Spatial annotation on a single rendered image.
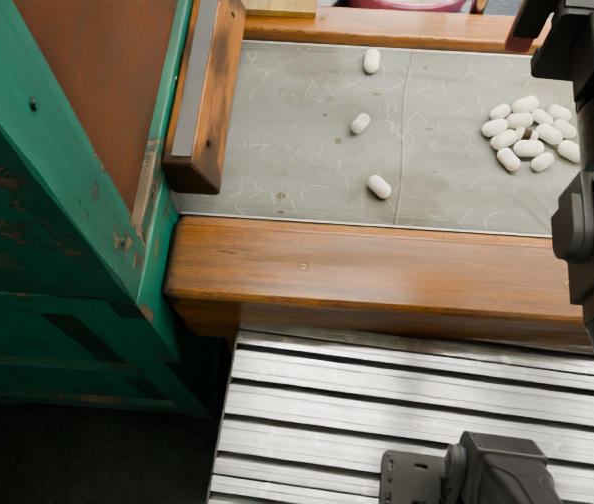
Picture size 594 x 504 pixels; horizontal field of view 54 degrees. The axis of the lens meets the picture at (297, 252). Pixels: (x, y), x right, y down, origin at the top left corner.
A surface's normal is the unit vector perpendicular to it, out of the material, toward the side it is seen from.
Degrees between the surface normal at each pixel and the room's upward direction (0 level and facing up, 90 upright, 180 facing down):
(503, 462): 60
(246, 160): 0
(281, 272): 0
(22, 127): 90
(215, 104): 67
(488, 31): 0
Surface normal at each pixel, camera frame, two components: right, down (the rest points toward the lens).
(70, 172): 1.00, 0.07
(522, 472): 0.11, -0.99
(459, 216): 0.00, -0.41
